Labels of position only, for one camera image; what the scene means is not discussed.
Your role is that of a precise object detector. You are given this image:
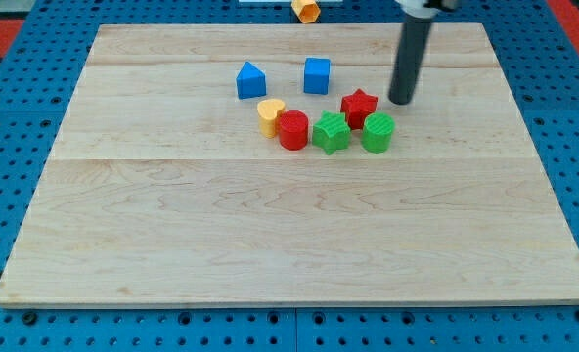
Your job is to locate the yellow hexagon block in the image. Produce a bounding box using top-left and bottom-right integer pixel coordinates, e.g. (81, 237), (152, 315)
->
(290, 0), (321, 24)

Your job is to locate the green star block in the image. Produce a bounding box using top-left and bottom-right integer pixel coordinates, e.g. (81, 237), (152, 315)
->
(312, 110), (351, 154)

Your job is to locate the blue triangular prism block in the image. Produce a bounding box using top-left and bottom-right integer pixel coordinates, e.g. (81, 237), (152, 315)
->
(236, 62), (267, 100)

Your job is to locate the green cylinder block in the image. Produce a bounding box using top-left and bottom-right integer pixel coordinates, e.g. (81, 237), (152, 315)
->
(361, 112), (395, 154)

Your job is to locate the yellow heart block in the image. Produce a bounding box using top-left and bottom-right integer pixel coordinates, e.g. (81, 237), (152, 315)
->
(256, 98), (286, 138)

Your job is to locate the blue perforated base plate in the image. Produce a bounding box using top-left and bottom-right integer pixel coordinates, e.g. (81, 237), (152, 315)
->
(0, 0), (579, 351)

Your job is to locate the red cylinder block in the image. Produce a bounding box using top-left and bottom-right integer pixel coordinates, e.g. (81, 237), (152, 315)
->
(279, 110), (309, 151)

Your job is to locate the light wooden board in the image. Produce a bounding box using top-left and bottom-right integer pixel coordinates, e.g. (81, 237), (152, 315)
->
(0, 23), (579, 309)

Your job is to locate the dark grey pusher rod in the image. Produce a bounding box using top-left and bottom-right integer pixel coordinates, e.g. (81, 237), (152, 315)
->
(388, 15), (433, 105)

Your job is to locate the red star block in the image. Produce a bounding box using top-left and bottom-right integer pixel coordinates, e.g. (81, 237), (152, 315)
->
(340, 89), (379, 130)

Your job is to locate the blue cube block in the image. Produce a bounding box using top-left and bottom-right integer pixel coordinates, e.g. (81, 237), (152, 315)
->
(303, 58), (331, 95)

